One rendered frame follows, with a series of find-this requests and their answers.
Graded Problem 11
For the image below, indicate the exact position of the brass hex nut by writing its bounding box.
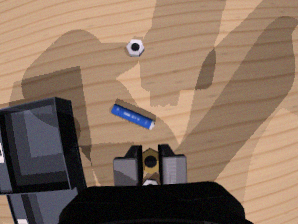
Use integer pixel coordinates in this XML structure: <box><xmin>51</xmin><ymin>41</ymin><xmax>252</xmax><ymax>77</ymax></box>
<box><xmin>142</xmin><ymin>148</ymin><xmax>159</xmax><ymax>174</ymax></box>

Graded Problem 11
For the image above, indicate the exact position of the grey hex nut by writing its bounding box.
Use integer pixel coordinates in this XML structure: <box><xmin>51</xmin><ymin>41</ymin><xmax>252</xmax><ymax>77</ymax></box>
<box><xmin>142</xmin><ymin>178</ymin><xmax>158</xmax><ymax>185</ymax></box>
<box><xmin>126</xmin><ymin>39</ymin><xmax>145</xmax><ymax>57</ymax></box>

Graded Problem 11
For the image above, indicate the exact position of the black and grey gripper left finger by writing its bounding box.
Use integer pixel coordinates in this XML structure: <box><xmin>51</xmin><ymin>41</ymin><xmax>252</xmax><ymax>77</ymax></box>
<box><xmin>113</xmin><ymin>145</ymin><xmax>144</xmax><ymax>186</ymax></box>

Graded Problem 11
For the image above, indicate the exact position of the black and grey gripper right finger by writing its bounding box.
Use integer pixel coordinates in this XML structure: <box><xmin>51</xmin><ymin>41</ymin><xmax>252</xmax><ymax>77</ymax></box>
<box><xmin>158</xmin><ymin>144</ymin><xmax>187</xmax><ymax>185</ymax></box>

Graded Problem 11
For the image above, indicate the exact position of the blue battery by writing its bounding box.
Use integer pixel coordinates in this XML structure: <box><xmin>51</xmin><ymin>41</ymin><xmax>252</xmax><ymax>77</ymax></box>
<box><xmin>111</xmin><ymin>104</ymin><xmax>155</xmax><ymax>130</ymax></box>

